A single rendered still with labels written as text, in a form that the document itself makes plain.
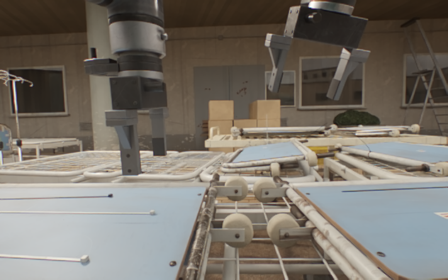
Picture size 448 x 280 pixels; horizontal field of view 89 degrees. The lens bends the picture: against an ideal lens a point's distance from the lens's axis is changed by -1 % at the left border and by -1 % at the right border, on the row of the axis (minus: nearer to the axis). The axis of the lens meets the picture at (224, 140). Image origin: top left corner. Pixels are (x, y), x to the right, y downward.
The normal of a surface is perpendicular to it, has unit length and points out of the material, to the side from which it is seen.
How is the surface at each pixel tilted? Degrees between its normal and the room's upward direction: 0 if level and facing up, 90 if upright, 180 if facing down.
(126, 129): 90
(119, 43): 95
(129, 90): 95
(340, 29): 114
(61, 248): 5
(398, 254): 3
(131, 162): 95
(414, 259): 3
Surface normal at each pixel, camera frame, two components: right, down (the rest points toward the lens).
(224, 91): -0.04, 0.07
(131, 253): -0.03, -0.99
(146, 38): 0.57, 0.11
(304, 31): 0.11, 0.47
